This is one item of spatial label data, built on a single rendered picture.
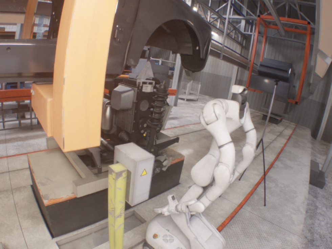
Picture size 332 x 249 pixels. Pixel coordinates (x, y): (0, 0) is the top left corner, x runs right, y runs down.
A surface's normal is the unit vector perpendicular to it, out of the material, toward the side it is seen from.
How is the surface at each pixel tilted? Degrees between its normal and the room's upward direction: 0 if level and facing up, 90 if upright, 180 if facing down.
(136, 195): 90
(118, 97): 90
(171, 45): 90
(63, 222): 90
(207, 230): 23
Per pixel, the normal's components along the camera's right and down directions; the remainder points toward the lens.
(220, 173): -0.65, 0.08
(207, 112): -0.74, -0.18
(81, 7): 0.72, 0.32
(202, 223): 0.44, -0.75
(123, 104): 0.42, 0.33
